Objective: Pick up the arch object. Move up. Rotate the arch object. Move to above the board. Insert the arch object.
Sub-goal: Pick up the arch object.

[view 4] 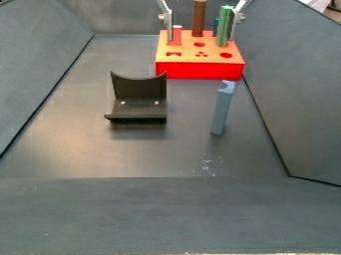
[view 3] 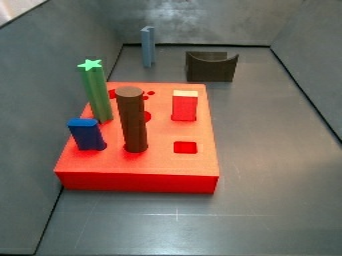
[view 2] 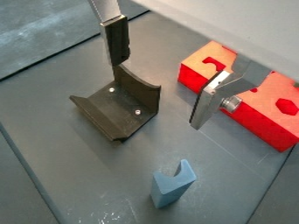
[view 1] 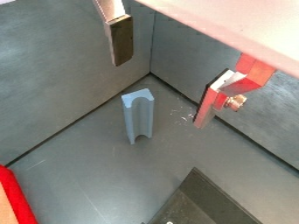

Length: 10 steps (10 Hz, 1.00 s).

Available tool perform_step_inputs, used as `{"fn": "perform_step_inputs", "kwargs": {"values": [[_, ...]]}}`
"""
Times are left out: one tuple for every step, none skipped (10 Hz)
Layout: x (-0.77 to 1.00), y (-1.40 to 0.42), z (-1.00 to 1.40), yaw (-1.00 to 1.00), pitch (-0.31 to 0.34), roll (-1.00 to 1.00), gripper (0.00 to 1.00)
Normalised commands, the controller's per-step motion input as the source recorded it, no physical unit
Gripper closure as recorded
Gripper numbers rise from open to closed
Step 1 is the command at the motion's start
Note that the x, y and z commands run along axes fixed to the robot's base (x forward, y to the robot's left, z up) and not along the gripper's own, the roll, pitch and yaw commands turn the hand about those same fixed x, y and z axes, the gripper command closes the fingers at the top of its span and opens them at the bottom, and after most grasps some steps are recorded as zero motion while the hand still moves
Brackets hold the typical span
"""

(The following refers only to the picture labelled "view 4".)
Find black curved holder stand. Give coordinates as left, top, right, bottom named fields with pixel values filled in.
left=105, top=73, right=169, bottom=122

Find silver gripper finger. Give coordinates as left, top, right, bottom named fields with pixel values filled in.
left=157, top=0, right=173, bottom=42
left=228, top=0, right=248, bottom=41

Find green star peg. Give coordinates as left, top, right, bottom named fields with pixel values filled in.
left=216, top=5, right=234, bottom=47

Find brown cylinder peg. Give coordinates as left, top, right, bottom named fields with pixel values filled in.
left=192, top=0, right=206, bottom=37

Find blue oval peg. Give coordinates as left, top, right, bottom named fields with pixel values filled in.
left=212, top=18, right=220, bottom=37

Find red wooden peg board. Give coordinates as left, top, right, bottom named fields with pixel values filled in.
left=156, top=30, right=245, bottom=81

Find red square peg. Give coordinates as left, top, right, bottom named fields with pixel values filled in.
left=168, top=25, right=182, bottom=46

